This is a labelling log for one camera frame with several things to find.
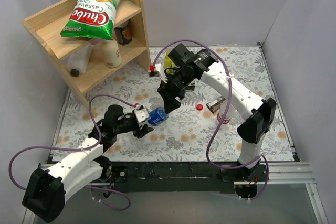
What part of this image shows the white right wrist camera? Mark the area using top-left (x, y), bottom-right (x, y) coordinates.
top-left (148, 64), bottom-right (167, 83)

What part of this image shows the clear bottle black cap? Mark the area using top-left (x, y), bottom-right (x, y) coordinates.
top-left (67, 44), bottom-right (93, 77)

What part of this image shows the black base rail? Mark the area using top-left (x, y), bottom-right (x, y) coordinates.
top-left (92, 162), bottom-right (267, 194)

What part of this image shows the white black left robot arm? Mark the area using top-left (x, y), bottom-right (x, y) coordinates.
top-left (23, 105), bottom-right (153, 223)

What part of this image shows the green cassava chips bag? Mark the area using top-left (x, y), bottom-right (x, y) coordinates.
top-left (60, 0), bottom-right (121, 40)

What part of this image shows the wooden shelf rack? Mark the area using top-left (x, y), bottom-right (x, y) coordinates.
top-left (22, 0), bottom-right (150, 106)

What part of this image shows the black green product box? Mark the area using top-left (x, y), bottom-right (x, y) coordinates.
top-left (183, 82), bottom-right (195, 92)

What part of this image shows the floral table mat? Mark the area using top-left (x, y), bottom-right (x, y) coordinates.
top-left (51, 45), bottom-right (297, 162)

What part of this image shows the dark orange drink can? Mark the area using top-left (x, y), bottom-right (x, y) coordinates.
top-left (114, 20), bottom-right (132, 45)

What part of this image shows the brown snack packet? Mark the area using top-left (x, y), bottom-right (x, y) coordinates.
top-left (206, 97), bottom-right (226, 113)

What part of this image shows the yellow glue bottle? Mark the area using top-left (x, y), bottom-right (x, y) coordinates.
top-left (164, 50), bottom-right (176, 74)

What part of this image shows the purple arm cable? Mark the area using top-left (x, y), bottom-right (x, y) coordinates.
top-left (8, 94), bottom-right (141, 211)
top-left (151, 40), bottom-right (270, 200)

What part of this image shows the blue label water bottle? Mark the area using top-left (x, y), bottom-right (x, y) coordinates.
top-left (148, 107), bottom-right (169, 126)

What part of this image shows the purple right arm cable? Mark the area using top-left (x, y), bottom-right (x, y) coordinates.
top-left (151, 40), bottom-right (270, 200)

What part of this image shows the red bottle cap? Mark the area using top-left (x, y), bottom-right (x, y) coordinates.
top-left (196, 104), bottom-right (203, 111)

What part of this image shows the aluminium frame rail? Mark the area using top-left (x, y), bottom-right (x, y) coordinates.
top-left (233, 163), bottom-right (317, 185)

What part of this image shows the red label water bottle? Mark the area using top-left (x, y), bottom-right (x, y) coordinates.
top-left (217, 100), bottom-right (236, 124)

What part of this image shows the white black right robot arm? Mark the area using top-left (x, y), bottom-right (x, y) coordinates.
top-left (149, 40), bottom-right (277, 181)

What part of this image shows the cream plastic bottle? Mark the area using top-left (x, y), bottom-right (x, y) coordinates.
top-left (100, 40), bottom-right (122, 68)

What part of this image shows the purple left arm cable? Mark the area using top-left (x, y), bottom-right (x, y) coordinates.
top-left (8, 94), bottom-right (141, 211)

